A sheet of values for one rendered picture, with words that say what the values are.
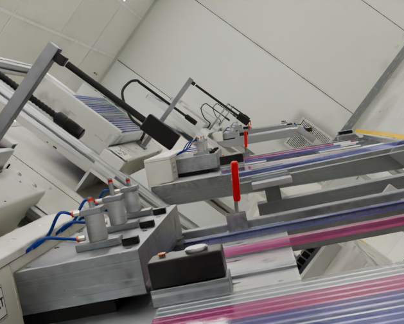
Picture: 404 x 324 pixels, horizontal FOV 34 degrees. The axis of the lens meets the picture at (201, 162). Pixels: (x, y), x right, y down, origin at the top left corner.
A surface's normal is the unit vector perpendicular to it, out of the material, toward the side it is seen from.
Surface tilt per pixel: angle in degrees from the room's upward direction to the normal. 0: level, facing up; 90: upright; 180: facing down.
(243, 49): 90
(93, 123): 90
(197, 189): 90
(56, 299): 90
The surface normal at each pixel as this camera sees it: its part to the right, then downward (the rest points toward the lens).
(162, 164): -0.07, 0.07
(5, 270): 0.98, -0.19
